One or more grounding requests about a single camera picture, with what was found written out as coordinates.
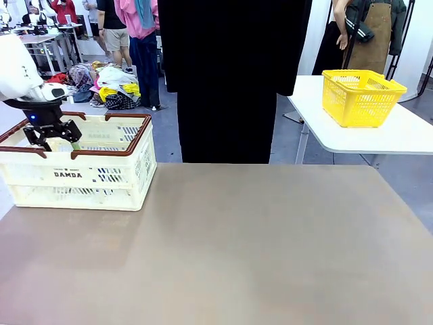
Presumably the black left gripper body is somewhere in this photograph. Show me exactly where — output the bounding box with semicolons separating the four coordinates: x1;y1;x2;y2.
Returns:
11;97;65;135

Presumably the cream plastic shopping basket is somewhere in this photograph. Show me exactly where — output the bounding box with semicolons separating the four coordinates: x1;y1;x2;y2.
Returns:
0;113;158;212

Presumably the yellow plastic basket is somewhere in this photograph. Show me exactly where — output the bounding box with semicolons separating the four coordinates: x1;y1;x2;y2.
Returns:
321;69;408;129

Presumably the pile of colourful clothes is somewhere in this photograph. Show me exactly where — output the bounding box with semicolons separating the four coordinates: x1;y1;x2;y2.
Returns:
45;60;143;111

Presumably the grey workbench table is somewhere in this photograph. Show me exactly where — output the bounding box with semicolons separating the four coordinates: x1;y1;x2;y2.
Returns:
18;32;74;77

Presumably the bystander in red top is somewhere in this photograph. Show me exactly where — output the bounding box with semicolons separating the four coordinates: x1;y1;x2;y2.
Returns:
50;0;78;27

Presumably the bystander in pink top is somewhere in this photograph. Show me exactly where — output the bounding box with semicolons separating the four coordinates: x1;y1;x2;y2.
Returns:
114;0;162;111

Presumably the bystander in black tee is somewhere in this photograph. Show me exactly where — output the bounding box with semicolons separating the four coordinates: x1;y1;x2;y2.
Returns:
96;0;133;74

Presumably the person in black shirt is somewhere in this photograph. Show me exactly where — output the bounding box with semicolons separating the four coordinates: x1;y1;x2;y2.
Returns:
156;0;314;165

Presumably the white partition panel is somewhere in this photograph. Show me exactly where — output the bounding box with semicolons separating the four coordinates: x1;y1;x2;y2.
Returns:
297;0;336;77

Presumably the black hanging garment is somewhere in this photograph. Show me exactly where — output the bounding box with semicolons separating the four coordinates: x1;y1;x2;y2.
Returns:
312;20;346;77

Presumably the white side table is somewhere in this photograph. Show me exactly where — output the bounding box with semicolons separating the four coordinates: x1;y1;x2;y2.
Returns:
286;74;433;166

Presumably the mannequin in dark striped jacket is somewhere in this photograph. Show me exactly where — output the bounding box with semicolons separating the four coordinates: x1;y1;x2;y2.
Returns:
332;0;407;57

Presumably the brown apron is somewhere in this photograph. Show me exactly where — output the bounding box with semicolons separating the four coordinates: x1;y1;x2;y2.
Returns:
342;2;394;76

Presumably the black tripod stand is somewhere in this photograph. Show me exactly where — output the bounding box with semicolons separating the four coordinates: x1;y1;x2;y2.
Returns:
385;0;417;82

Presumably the brown basket handle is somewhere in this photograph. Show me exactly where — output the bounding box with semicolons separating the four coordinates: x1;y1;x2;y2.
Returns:
0;110;87;159
70;113;153;161

